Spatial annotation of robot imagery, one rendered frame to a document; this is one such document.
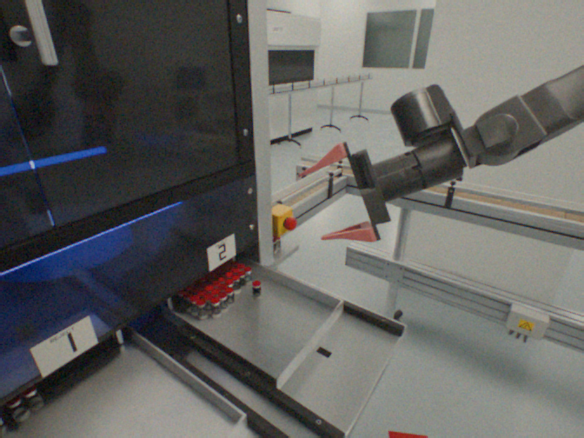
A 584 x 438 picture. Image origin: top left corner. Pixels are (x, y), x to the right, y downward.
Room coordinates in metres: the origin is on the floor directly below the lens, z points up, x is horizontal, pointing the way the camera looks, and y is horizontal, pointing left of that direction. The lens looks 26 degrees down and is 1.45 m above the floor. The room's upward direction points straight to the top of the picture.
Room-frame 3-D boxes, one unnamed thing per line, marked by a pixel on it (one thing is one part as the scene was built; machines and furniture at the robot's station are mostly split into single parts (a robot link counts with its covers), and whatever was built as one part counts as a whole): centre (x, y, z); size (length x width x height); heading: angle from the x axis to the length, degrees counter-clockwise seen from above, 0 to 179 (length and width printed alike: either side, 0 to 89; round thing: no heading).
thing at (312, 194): (1.21, -0.02, 0.92); 0.69 x 0.16 x 0.16; 144
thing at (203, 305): (0.67, 0.16, 0.91); 0.18 x 0.02 x 0.05; 144
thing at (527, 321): (1.00, -0.91, 0.50); 0.12 x 0.05 x 0.09; 54
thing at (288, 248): (0.93, 0.06, 0.87); 0.14 x 0.13 x 0.02; 54
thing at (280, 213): (0.89, 0.04, 0.99); 0.08 x 0.07 x 0.07; 54
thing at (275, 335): (0.62, 0.09, 0.90); 0.34 x 0.26 x 0.04; 54
